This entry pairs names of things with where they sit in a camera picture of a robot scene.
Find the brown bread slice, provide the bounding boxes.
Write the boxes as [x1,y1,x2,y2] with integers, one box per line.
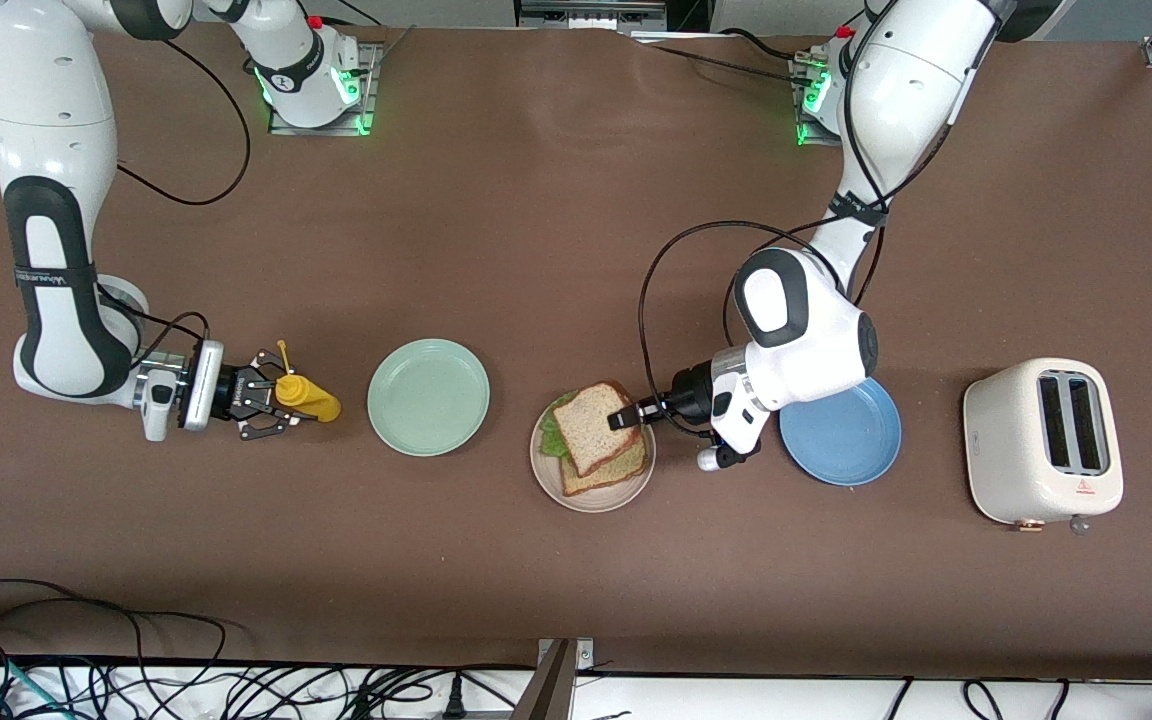
[553,380,646,479]
[561,430,650,498]

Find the blue plate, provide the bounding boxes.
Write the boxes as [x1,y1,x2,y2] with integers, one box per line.
[781,375,903,488]

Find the white two-slot toaster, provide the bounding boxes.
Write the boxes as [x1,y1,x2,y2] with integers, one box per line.
[963,357,1125,533]

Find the beige plate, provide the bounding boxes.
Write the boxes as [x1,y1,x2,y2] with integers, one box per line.
[529,388,657,514]

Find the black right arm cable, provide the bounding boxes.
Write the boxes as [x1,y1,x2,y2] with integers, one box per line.
[96,38,253,347]

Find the green lettuce leaf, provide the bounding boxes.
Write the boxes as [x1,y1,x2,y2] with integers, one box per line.
[539,392,578,460]

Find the yellow mustard squeeze bottle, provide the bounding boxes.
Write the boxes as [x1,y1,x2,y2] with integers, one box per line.
[274,340,344,424]

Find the metal table edge bracket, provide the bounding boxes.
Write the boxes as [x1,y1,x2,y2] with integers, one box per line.
[511,637,595,720]

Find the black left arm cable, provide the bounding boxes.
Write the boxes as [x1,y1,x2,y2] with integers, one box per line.
[638,0,1003,434]

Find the grey metal equipment box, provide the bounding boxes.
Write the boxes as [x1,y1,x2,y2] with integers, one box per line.
[514,0,670,32]

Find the mint green plate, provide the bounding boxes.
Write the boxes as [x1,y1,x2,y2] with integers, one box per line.
[367,338,491,458]

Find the black base power cable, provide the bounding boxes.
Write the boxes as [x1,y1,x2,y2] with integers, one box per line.
[626,28,819,83]

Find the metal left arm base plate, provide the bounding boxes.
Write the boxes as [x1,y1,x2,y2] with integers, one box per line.
[793,55,847,150]

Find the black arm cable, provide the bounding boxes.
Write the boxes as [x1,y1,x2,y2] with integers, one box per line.
[96,38,253,347]
[638,0,1003,434]

